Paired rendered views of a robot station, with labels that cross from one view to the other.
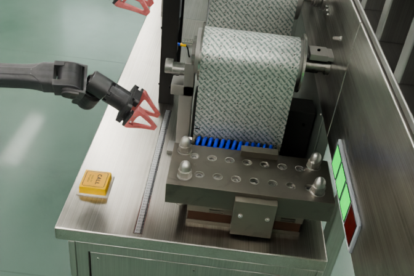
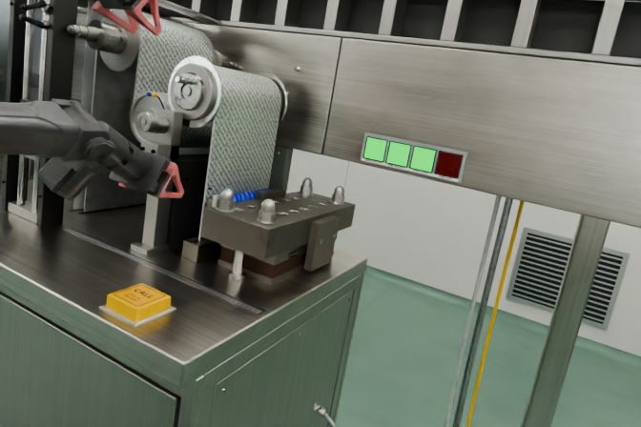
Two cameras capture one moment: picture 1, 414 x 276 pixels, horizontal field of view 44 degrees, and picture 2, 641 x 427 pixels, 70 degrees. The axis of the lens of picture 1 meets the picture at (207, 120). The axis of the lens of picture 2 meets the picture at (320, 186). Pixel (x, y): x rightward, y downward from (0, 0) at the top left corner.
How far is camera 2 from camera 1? 1.06 m
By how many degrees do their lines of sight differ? 63
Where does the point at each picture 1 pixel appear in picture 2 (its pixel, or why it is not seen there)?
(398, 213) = (526, 102)
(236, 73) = (244, 107)
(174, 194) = (273, 243)
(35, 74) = (44, 116)
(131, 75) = not seen: outside the picture
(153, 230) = (266, 303)
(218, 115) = (227, 165)
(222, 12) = (151, 67)
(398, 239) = (539, 114)
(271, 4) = not seen: hidden behind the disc
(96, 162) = (88, 293)
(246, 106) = (248, 148)
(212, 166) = not seen: hidden behind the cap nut
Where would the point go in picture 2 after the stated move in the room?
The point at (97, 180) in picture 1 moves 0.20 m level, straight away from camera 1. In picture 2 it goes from (144, 294) to (39, 266)
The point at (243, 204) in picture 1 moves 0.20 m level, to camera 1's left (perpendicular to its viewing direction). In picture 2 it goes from (322, 226) to (272, 243)
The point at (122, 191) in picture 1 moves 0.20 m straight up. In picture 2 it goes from (176, 297) to (190, 187)
